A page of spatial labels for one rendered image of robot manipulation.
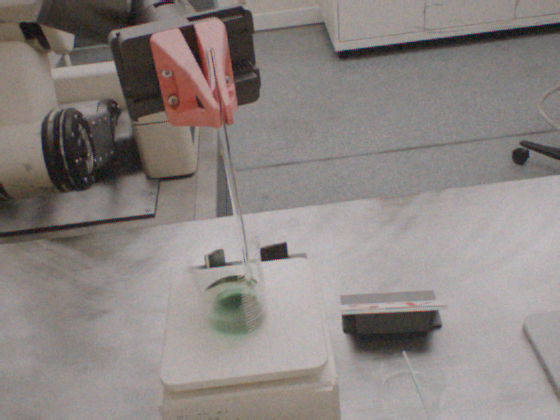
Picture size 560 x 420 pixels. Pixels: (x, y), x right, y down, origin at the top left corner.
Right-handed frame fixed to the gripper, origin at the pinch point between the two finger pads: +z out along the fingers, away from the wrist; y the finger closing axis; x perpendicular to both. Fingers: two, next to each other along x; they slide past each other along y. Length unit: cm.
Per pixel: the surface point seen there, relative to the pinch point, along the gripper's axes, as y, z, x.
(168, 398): -8.2, 4.9, 18.4
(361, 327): 9.3, -0.1, 24.2
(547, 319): 24.4, 5.7, 24.4
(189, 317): -5.1, -0.4, 16.7
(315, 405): 1.5, 8.4, 20.3
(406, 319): 13.0, 1.4, 23.4
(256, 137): 47, -171, 103
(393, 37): 128, -211, 94
